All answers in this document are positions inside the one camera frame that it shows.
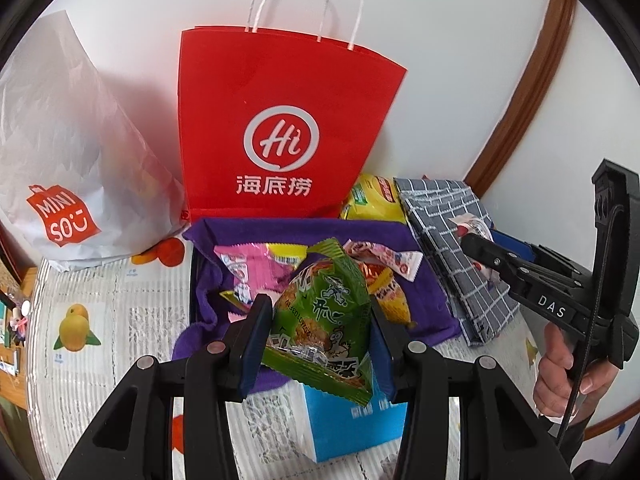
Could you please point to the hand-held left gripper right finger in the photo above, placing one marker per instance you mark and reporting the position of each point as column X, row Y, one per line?
column 382, row 357

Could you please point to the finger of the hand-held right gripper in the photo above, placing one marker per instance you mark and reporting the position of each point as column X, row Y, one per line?
column 500, row 261
column 515, row 247

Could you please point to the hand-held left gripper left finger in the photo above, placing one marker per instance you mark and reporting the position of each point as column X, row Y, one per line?
column 256, row 347

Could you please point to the small white snack packet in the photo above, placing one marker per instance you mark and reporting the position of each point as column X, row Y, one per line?
column 467, row 224

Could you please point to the green snack packet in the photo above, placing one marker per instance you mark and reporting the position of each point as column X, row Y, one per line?
column 325, row 320

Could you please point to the pink snack packet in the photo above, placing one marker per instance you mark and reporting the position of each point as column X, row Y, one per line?
column 252, row 267

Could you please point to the person's right forearm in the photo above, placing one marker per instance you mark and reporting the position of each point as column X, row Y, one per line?
column 597, row 442

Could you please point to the person's right hand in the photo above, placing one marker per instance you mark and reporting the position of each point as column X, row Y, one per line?
column 555, row 370

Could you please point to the grey checked cloth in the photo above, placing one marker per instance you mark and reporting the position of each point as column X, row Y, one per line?
column 450, row 265

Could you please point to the orange and yellow snack packet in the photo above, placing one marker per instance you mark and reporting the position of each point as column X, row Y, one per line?
column 392, row 297

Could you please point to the blue and white box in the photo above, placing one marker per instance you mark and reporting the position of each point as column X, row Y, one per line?
column 350, row 427

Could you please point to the purple cloth bag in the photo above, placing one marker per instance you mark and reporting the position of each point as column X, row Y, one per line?
column 215, row 270

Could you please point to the red and white candy packet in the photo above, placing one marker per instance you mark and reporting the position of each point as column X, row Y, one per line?
column 387, row 258

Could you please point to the yellow chips bag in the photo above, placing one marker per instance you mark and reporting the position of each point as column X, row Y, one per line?
column 372, row 200

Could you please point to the fruit printed mat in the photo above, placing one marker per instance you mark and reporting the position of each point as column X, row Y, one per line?
column 100, row 310

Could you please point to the red paper bag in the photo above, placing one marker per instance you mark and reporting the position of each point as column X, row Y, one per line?
column 280, row 125

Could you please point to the small figurine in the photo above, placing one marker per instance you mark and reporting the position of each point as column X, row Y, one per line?
column 20, row 322

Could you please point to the wooden shelf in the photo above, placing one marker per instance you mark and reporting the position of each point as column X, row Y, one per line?
column 10, row 375

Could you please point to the white plastic bag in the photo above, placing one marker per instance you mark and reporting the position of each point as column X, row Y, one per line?
column 75, row 160

